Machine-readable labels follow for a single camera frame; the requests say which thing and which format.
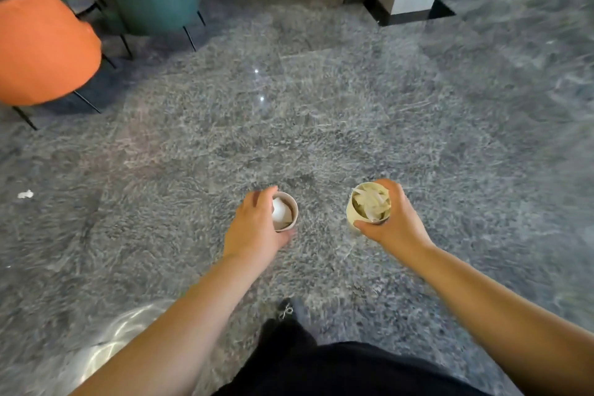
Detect person's black shoe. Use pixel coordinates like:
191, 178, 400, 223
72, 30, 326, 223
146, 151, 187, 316
277, 296, 311, 329

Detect orange upholstered chair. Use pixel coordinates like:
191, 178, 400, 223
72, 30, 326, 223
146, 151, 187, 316
0, 0, 118, 131

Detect brown paper cup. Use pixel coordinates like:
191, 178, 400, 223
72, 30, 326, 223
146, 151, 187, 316
271, 192, 299, 234

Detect person's right hand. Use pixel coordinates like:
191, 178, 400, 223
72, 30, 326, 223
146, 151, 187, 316
354, 179, 435, 267

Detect person's right forearm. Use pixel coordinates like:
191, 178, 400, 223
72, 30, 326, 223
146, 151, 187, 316
398, 243, 594, 396

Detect person's black trousers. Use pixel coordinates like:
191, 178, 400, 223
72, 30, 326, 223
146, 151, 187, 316
213, 318, 493, 396

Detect cream paper cup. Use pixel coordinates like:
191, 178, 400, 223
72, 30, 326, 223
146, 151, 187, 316
346, 182, 392, 237

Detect paper scraps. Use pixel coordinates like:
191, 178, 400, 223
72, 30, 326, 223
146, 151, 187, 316
351, 185, 391, 222

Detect person's left forearm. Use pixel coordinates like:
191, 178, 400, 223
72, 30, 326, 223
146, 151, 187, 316
69, 253, 270, 396

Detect person's left hand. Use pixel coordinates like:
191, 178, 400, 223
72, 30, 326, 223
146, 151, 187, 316
223, 185, 296, 267

